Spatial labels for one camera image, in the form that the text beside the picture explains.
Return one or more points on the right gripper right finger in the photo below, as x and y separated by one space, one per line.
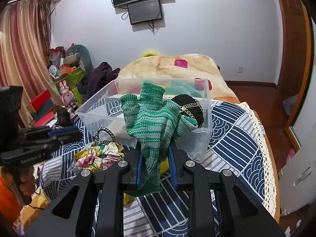
218 200

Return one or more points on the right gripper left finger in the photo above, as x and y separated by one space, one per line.
92 203

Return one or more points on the green knitted glove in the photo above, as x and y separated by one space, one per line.
153 121

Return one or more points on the black hat with chain pattern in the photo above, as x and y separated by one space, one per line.
190 107

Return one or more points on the person's left hand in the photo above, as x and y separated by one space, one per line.
28 182

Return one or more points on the yellow sponge block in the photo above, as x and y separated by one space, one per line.
127 198

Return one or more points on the floral fabric scrunchie bag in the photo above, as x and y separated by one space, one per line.
100 155

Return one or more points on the red storage boxes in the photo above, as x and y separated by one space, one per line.
41 105

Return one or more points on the yellow felt ball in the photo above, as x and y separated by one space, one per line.
164 166

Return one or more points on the blue white patterned tablecloth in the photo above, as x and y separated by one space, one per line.
237 144

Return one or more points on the pink rabbit toy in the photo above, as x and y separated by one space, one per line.
66 95

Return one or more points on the clear plastic storage bin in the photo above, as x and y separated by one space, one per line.
104 109

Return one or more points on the striped pink curtain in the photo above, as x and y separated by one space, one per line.
25 42

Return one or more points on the white cabinet with stickers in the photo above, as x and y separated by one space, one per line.
297 178

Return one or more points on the dark purple clothing pile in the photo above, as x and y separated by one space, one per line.
96 79

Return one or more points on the grey dinosaur plush toy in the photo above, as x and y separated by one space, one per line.
79 55

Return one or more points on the colourful beige blanket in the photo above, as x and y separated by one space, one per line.
188 66

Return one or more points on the brown wooden door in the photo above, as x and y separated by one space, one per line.
296 65

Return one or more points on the small black wall monitor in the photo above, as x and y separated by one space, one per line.
145 11

